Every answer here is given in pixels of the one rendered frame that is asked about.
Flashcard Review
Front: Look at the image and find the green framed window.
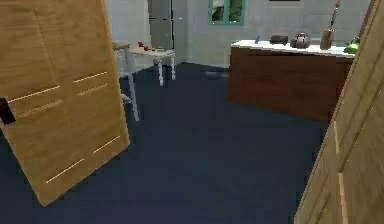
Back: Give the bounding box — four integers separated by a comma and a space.
208, 0, 247, 26

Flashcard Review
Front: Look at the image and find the grey kettle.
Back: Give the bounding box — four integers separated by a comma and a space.
290, 32, 312, 50

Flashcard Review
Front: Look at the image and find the light wooden door frame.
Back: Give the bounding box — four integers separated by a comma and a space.
293, 0, 384, 224

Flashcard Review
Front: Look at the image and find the brown counter with white top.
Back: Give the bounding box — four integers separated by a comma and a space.
227, 39, 356, 122

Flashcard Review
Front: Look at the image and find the white dining table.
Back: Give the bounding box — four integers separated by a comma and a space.
128, 44, 177, 87

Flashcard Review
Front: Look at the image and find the grey fridge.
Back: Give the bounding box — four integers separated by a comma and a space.
146, 0, 175, 52

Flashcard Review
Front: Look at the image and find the green object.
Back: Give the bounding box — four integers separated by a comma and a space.
343, 36, 362, 55

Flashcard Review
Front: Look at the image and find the white stool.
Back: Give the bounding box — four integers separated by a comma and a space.
111, 40, 141, 123

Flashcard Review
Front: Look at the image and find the brown utensil holder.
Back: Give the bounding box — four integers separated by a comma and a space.
319, 0, 342, 51

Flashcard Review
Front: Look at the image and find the light wooden room door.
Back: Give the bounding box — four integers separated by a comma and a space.
0, 0, 131, 208

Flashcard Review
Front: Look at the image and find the dark toaster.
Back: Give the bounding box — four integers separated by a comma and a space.
269, 32, 289, 46

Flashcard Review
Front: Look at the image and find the black door handle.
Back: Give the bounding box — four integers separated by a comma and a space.
0, 96, 17, 126

